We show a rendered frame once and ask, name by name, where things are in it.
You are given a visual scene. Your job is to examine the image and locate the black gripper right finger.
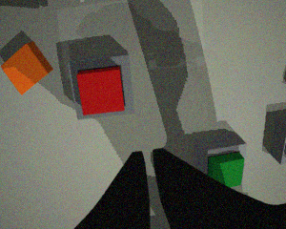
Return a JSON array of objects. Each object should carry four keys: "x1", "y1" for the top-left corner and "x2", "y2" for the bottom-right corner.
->
[{"x1": 153, "y1": 149, "x2": 286, "y2": 229}]

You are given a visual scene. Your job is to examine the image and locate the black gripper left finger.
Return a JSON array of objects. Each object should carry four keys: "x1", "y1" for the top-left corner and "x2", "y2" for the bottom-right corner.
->
[{"x1": 74, "y1": 152, "x2": 150, "y2": 229}]

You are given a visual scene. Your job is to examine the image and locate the green button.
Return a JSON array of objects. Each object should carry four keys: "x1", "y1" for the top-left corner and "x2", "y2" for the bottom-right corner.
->
[{"x1": 193, "y1": 133, "x2": 247, "y2": 187}]

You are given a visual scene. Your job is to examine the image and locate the orange block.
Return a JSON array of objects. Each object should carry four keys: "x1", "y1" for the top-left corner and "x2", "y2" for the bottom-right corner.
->
[{"x1": 1, "y1": 42, "x2": 52, "y2": 95}]

